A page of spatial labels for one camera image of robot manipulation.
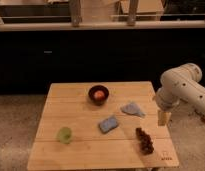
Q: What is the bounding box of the grey blue cloth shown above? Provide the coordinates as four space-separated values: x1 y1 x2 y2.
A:
120 102 145 117

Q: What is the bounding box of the dark grape bunch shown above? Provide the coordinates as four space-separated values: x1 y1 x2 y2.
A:
136 128 154 155

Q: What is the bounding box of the wooden shelf rail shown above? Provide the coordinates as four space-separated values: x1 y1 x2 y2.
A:
0 0 205 31

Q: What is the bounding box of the green plastic cup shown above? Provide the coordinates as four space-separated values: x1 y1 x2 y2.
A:
57 127 72 144

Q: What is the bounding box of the wooden table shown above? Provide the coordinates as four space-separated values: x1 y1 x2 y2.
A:
27 82 179 171

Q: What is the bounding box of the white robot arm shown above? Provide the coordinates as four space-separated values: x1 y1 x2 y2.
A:
154 63 205 126

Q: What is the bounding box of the dark round bowl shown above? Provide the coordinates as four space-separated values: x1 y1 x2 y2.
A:
88 85 109 105

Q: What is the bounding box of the blue sponge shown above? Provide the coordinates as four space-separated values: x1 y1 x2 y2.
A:
99 116 119 133

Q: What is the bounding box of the red orange apple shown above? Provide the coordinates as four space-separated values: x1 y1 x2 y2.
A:
94 90 105 99

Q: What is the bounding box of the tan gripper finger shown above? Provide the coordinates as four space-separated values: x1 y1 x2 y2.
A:
158 110 171 126

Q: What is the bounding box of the dark counter cabinet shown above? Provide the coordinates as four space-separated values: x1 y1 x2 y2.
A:
0 29 205 94

